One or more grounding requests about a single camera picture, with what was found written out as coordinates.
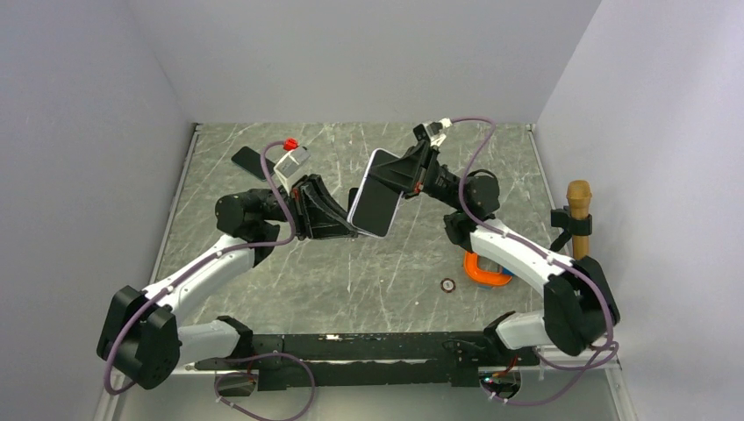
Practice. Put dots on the black phone case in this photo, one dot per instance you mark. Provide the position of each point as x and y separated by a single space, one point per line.
351 199

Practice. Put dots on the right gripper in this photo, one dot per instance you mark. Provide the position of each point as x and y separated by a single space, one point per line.
403 174

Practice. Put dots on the small round brown coin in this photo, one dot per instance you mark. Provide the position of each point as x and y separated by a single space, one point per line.
448 285

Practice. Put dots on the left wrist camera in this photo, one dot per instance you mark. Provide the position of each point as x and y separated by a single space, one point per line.
288 168

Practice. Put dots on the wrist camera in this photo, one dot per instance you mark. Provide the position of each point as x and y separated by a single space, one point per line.
433 131
288 168

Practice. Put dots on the black smartphone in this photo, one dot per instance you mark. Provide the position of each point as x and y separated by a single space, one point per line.
249 160

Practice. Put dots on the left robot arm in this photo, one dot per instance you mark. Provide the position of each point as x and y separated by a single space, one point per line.
143 335

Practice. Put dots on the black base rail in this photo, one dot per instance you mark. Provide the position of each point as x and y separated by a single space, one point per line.
459 359

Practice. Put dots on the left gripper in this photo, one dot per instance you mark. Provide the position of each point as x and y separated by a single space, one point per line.
312 203

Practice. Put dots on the orange curved toy track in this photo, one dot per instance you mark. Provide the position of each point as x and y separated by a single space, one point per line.
482 277

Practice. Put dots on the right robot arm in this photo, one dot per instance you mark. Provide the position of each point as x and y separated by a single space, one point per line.
578 311

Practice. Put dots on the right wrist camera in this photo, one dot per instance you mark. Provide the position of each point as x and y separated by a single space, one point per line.
433 131

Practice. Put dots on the brown microphone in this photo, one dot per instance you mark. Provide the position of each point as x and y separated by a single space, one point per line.
579 196

